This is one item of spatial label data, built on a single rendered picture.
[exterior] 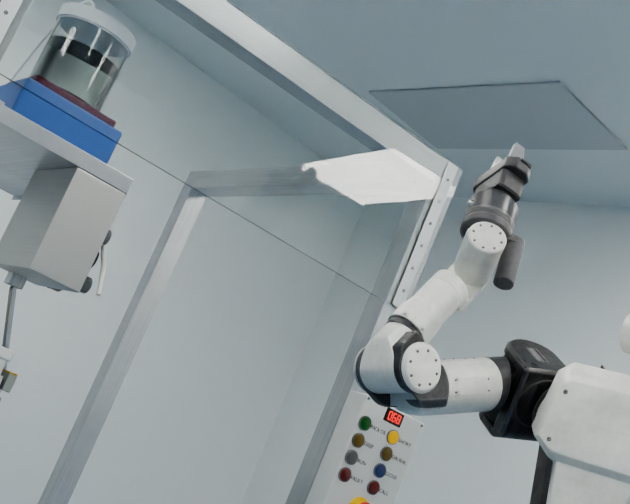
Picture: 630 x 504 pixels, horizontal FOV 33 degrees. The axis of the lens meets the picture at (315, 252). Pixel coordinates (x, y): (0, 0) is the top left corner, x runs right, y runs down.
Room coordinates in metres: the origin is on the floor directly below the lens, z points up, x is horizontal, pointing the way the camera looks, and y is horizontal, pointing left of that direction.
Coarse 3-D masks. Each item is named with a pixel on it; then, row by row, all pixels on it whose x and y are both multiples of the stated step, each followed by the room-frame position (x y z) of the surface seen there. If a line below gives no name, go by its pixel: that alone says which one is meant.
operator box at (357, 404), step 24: (360, 408) 2.09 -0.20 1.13; (384, 408) 2.12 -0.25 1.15; (336, 432) 2.13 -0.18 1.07; (360, 432) 2.10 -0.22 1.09; (408, 432) 2.17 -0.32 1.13; (336, 456) 2.11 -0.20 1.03; (360, 456) 2.11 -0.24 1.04; (408, 456) 2.18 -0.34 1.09; (336, 480) 2.10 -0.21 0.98; (360, 480) 2.13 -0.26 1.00; (384, 480) 2.16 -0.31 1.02
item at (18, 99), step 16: (0, 96) 1.86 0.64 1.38; (16, 96) 1.78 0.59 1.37; (32, 96) 1.78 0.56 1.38; (32, 112) 1.79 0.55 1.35; (48, 112) 1.80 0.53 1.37; (64, 112) 1.81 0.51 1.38; (48, 128) 1.81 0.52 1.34; (64, 128) 1.82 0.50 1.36; (80, 128) 1.84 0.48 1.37; (80, 144) 1.84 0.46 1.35; (96, 144) 1.86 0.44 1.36; (112, 144) 1.87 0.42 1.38
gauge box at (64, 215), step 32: (32, 192) 1.96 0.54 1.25; (64, 192) 1.82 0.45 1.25; (96, 192) 1.85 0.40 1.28; (32, 224) 1.89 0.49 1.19; (64, 224) 1.83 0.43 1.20; (96, 224) 1.86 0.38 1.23; (0, 256) 1.96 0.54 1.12; (32, 256) 1.83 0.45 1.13; (64, 256) 1.85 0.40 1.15; (64, 288) 1.90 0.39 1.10
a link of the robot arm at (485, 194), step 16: (512, 160) 1.72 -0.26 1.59; (480, 176) 1.80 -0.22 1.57; (496, 176) 1.74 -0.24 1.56; (512, 176) 1.73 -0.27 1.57; (528, 176) 1.73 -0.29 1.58; (480, 192) 1.72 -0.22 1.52; (496, 192) 1.71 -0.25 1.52; (512, 192) 1.72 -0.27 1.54; (496, 208) 1.69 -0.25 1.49; (512, 208) 1.71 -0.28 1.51
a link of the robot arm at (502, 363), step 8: (496, 360) 1.70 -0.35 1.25; (504, 360) 1.71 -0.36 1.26; (504, 368) 1.69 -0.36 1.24; (512, 368) 1.72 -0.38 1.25; (504, 376) 1.68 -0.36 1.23; (512, 376) 1.72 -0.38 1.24; (504, 384) 1.68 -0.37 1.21; (504, 392) 1.69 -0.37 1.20; (504, 400) 1.70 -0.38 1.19; (496, 408) 1.71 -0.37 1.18; (488, 416) 1.78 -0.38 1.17; (496, 416) 1.77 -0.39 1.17
